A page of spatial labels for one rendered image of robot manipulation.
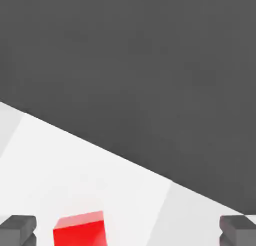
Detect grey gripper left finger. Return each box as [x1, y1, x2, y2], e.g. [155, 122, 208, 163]
[0, 215, 38, 246]

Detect small red cube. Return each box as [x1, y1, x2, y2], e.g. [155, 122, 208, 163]
[52, 210, 108, 246]

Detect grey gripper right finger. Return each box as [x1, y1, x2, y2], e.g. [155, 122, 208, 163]
[219, 215, 256, 246]

